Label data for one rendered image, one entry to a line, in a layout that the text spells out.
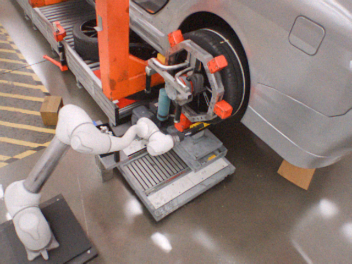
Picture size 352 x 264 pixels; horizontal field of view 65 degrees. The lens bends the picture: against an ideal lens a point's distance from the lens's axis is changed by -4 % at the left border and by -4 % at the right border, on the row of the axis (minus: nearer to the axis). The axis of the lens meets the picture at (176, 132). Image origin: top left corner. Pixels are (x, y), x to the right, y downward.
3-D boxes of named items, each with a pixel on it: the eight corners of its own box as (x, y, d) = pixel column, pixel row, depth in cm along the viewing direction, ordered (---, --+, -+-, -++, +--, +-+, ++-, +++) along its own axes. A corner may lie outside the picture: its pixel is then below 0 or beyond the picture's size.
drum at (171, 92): (199, 94, 203) (203, 78, 192) (175, 105, 192) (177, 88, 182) (186, 83, 210) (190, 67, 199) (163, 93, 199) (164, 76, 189)
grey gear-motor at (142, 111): (178, 130, 274) (183, 102, 249) (140, 148, 254) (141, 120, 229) (166, 119, 283) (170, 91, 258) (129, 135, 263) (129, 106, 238)
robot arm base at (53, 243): (32, 268, 154) (29, 264, 150) (19, 235, 164) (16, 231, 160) (62, 252, 162) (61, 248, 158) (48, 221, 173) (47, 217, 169)
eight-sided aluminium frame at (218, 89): (212, 132, 207) (231, 69, 168) (205, 136, 204) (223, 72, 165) (167, 90, 234) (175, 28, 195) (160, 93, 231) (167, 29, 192)
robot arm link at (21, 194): (7, 225, 153) (-5, 196, 163) (33, 223, 167) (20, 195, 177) (79, 120, 135) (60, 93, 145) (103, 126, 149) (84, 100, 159)
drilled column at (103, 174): (113, 177, 240) (110, 144, 209) (102, 182, 235) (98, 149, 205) (107, 169, 245) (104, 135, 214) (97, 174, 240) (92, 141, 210)
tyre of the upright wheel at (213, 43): (269, 104, 188) (232, 9, 181) (246, 117, 176) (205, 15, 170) (210, 119, 245) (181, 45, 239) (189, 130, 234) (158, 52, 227)
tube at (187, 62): (189, 67, 189) (192, 53, 182) (165, 75, 180) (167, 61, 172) (173, 54, 198) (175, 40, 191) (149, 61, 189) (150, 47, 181)
